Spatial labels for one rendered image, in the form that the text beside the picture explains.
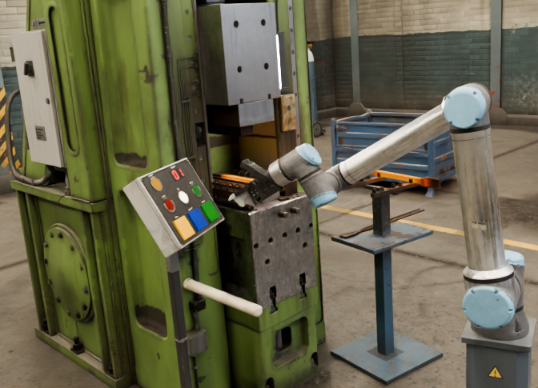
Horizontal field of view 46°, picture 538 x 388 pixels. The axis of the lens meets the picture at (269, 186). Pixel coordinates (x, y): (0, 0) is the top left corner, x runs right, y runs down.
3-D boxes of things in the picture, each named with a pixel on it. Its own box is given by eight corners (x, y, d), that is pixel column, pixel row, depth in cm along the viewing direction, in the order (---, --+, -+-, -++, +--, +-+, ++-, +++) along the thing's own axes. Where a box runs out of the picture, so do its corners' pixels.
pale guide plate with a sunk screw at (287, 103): (297, 129, 302) (295, 93, 298) (283, 131, 296) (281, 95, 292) (294, 128, 304) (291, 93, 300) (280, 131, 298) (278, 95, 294)
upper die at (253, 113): (274, 120, 275) (273, 98, 272) (239, 127, 261) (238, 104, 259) (214, 116, 305) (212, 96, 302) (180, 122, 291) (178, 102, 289)
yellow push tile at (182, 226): (195, 233, 221) (184, 215, 220) (185, 239, 214) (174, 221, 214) (192, 235, 221) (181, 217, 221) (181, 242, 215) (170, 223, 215)
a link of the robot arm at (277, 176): (274, 161, 216) (283, 155, 225) (263, 168, 218) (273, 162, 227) (287, 183, 216) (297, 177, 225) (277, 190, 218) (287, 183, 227)
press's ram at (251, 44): (295, 94, 281) (288, 2, 272) (228, 106, 256) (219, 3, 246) (234, 93, 311) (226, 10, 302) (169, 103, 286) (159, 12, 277)
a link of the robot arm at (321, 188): (345, 194, 220) (327, 162, 220) (332, 202, 210) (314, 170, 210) (324, 205, 225) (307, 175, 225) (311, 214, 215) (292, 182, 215)
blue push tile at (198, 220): (208, 224, 230) (197, 207, 229) (199, 230, 223) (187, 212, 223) (205, 226, 230) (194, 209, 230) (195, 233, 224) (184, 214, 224)
